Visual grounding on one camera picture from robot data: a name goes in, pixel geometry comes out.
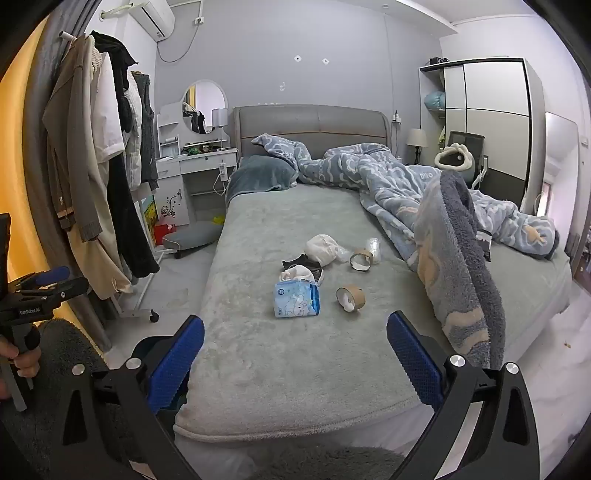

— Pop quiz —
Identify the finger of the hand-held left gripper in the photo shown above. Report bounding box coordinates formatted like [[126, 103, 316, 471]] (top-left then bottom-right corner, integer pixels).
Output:
[[46, 276, 89, 308], [9, 266, 71, 292]]

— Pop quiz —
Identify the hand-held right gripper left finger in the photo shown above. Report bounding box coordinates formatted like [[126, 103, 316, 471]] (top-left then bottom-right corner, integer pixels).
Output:
[[28, 315, 206, 480]]

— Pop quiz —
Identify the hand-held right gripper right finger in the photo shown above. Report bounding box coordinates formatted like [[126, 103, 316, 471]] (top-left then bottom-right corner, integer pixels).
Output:
[[386, 311, 542, 480]]

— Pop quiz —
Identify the teal trash bin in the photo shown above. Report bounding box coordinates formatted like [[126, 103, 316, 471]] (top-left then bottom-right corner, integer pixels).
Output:
[[130, 336, 191, 414]]

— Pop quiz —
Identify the white tissue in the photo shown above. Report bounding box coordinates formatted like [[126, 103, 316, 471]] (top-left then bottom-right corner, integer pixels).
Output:
[[279, 265, 315, 283]]

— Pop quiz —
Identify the person's left hand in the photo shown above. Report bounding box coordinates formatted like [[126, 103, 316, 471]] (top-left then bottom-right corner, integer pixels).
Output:
[[0, 325, 42, 400]]

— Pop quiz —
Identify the white clothes rack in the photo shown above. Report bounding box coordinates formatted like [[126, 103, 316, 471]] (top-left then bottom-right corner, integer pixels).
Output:
[[60, 31, 181, 325]]

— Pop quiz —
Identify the dark long coat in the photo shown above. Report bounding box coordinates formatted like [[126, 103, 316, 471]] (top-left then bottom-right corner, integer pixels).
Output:
[[107, 151, 161, 278]]

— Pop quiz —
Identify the red bag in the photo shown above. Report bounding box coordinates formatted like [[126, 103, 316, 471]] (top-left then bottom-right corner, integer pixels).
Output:
[[154, 220, 179, 246]]

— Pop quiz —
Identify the yellow green board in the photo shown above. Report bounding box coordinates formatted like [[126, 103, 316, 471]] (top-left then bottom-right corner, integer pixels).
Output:
[[141, 196, 160, 241]]

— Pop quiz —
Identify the grey bed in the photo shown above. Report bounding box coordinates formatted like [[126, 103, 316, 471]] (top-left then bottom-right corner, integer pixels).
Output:
[[173, 182, 573, 480]]

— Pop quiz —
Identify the grey blue fleece blanket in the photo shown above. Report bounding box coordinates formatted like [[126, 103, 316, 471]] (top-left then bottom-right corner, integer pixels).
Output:
[[412, 170, 505, 370]]

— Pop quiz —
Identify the yellow curtain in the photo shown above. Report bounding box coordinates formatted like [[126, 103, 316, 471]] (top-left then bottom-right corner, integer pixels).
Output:
[[0, 28, 95, 344]]

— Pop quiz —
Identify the beige trench coat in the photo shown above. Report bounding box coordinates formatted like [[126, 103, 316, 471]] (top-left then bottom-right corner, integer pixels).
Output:
[[43, 36, 136, 302]]

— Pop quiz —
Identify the grey stool cushion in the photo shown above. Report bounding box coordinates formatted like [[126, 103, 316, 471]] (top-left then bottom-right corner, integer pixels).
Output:
[[161, 224, 226, 259]]

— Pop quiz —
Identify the blue tissue packet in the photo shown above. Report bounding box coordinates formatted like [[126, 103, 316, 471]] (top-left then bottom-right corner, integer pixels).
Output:
[[274, 279, 320, 319]]

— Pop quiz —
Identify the black white striped cloth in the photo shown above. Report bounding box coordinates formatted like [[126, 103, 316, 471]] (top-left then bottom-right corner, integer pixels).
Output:
[[475, 228, 493, 262]]

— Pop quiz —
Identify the black wrapper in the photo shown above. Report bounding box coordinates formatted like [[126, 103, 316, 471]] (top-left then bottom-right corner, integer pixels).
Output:
[[283, 253, 325, 283]]

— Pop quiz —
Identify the white puffer jacket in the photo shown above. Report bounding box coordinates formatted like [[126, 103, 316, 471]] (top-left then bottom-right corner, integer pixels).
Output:
[[121, 83, 145, 191]]

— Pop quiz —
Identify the white vanity desk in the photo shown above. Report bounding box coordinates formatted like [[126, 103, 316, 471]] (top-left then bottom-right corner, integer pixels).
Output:
[[154, 102, 239, 227]]

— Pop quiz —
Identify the white shirt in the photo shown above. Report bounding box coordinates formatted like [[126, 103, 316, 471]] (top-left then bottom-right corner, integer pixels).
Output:
[[91, 50, 126, 163]]

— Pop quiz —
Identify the grey knit vest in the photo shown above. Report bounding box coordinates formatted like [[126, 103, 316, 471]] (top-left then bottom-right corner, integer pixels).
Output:
[[131, 71, 160, 191]]

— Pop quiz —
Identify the grey curtain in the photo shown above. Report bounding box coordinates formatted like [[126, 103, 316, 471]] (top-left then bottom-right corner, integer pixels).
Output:
[[22, 0, 112, 367]]

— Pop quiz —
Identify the blue cloud patterned duvet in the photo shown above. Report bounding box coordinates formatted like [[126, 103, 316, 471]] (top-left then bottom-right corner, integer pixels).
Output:
[[252, 133, 561, 265]]

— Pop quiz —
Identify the teal pillow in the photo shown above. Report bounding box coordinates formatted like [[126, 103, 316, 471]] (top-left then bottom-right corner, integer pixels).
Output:
[[225, 155, 300, 205]]

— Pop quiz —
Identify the small white vanity lamp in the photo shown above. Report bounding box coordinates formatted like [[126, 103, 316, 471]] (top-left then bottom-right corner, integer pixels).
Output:
[[211, 108, 229, 140]]

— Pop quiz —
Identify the white shade table lamp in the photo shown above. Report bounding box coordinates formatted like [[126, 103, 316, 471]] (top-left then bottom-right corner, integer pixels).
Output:
[[406, 128, 428, 165]]

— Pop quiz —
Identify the round mirror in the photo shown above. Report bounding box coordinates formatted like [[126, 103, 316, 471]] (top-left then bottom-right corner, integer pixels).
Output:
[[183, 80, 229, 136]]

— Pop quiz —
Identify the black garment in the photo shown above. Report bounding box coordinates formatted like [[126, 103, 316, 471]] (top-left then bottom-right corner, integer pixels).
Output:
[[89, 31, 140, 93]]

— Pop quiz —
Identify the black chair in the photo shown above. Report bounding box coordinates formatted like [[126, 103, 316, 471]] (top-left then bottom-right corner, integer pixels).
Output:
[[444, 131, 488, 178]]

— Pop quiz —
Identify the white door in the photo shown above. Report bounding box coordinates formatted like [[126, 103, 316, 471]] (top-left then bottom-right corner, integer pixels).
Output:
[[545, 112, 581, 261]]

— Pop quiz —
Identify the grey bed headboard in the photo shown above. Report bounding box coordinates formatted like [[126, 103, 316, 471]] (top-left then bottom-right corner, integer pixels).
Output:
[[232, 104, 391, 158]]

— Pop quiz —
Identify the white wardrobe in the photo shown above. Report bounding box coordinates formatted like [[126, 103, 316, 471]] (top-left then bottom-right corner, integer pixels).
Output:
[[419, 56, 548, 214]]

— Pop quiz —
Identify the white air conditioner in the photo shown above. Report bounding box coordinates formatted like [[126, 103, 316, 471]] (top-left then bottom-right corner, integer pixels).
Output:
[[137, 0, 176, 43]]

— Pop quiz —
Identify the white ring pillow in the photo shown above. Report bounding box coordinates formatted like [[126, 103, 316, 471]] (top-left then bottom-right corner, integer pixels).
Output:
[[434, 143, 476, 173]]

